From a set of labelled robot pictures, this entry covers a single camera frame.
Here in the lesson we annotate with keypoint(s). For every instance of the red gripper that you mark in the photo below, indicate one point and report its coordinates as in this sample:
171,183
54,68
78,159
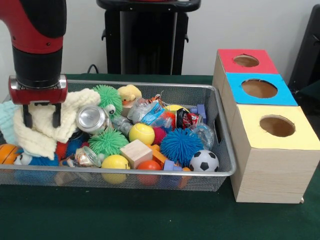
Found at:
37,96

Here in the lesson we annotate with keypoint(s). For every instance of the cream muslin cloth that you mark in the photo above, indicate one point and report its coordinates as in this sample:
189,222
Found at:
40,140

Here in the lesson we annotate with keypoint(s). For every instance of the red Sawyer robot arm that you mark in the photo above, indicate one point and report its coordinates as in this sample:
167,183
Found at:
37,37

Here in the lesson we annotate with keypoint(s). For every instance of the shallow mesh bin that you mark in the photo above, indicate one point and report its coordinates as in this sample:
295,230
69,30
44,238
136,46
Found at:
205,181

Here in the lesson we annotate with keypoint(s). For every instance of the wooden box with three holes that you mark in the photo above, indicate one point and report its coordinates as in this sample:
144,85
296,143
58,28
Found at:
270,172

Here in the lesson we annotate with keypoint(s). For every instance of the mint muslin cloth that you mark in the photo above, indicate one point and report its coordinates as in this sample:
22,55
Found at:
6,117

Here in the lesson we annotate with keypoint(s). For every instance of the orange basketball toy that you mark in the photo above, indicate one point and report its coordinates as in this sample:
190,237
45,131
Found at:
7,153

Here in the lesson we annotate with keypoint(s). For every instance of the green spiky rubber ball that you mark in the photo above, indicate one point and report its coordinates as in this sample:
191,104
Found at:
107,142
110,96

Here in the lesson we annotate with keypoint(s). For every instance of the yellow ball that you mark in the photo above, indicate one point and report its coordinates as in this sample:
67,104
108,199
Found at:
115,162

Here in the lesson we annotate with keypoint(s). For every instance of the wooden cube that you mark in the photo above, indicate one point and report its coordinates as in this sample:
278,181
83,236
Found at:
137,153

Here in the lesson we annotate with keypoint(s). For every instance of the dark green table cloth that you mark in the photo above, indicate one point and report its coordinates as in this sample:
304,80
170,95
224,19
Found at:
312,91
100,215

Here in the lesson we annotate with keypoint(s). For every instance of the red ball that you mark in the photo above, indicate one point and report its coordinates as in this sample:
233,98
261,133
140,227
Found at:
149,165

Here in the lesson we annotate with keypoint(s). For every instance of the blue spiky rubber ball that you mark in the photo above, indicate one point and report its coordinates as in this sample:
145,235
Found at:
181,146

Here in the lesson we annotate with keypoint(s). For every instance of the black and white soccer ball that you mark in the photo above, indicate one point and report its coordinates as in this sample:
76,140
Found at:
203,160

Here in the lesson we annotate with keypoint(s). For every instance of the black stand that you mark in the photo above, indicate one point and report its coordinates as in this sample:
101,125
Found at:
310,50

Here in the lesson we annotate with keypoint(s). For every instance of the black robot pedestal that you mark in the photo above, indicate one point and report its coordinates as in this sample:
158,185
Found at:
147,37

